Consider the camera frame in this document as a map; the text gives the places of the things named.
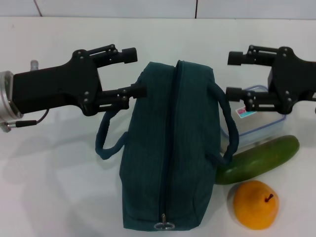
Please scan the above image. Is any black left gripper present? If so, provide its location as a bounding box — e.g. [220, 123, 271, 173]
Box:
[12, 43, 138, 117]

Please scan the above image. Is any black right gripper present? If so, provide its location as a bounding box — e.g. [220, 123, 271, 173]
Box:
[225, 45, 316, 115]

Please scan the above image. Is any clear blue-rimmed food container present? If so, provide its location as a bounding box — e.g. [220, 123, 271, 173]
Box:
[221, 84, 287, 153]

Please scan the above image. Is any dark blue lunch bag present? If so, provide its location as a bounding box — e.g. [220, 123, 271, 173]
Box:
[95, 60, 240, 227]

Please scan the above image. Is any green cucumber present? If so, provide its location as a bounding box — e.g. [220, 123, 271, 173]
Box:
[214, 135, 300, 185]

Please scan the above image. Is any orange pear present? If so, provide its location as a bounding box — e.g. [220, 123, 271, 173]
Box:
[233, 180, 280, 231]

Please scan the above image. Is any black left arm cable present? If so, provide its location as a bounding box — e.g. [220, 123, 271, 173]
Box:
[7, 108, 50, 128]

